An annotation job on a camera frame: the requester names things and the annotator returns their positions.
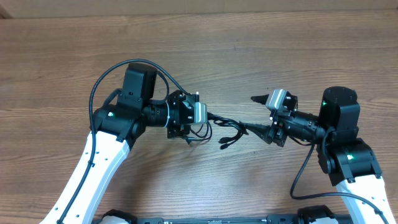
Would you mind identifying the black usb cable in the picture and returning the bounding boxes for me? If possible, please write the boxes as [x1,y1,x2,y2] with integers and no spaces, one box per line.
[183,111,249,151]

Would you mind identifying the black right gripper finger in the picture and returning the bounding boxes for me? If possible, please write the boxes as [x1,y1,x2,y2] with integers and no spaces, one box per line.
[251,94,269,105]
[243,123,272,144]

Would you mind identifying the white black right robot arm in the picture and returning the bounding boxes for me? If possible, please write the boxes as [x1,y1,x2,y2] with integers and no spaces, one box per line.
[245,86,395,223]

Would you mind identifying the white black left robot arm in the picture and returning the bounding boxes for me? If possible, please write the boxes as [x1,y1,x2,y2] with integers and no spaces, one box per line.
[43,59,208,223]

